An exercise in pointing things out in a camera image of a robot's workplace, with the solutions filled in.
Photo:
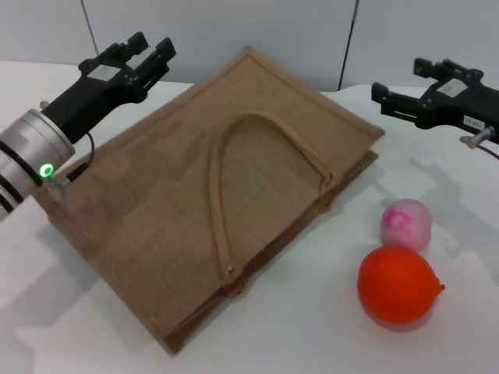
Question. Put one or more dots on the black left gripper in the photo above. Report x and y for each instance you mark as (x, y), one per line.
(97, 89)

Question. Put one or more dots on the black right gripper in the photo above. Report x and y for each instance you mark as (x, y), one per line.
(460, 103)

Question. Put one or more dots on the brown jute tote bag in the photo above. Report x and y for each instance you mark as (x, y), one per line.
(163, 187)

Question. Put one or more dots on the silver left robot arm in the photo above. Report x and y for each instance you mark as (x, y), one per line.
(27, 152)

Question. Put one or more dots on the pink round ball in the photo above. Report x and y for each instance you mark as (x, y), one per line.
(407, 228)

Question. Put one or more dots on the orange round fruit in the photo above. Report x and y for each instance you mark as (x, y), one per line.
(393, 288)

